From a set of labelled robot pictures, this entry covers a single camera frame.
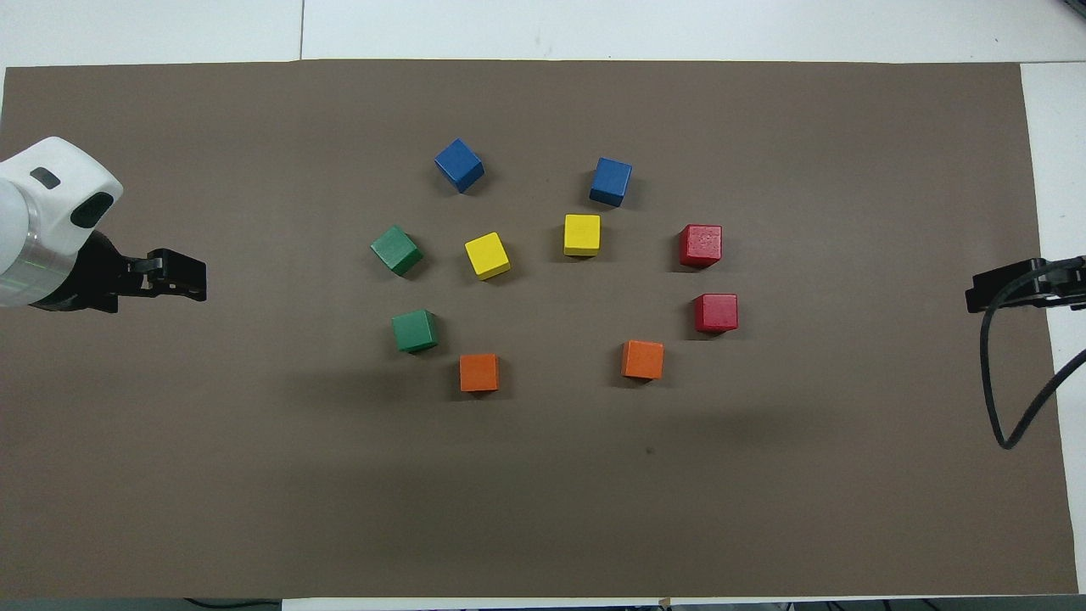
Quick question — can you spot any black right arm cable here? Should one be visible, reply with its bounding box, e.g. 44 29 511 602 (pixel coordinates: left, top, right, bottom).
979 255 1086 451

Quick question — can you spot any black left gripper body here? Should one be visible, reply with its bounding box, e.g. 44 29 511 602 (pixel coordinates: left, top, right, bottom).
32 229 164 314

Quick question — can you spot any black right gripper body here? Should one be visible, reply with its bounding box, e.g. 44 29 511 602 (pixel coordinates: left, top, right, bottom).
1042 255 1086 309

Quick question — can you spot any yellow wooden cube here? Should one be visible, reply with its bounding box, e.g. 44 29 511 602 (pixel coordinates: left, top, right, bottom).
563 214 602 258
464 232 512 282

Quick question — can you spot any green wooden cube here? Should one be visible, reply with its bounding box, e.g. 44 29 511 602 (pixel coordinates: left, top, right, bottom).
370 225 424 277
391 309 440 355

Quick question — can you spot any brown paper table mat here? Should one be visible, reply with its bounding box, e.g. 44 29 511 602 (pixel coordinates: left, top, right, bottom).
0 59 1080 599

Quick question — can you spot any blue wooden cube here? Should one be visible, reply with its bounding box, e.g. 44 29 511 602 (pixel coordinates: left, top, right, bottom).
434 138 486 194
590 157 634 208

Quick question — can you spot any red wooden cube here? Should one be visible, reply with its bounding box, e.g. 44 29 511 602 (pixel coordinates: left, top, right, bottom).
694 294 739 334
679 224 724 270

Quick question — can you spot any orange wooden cube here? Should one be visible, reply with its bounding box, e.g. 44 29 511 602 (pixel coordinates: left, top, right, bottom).
621 339 665 381
459 353 501 394

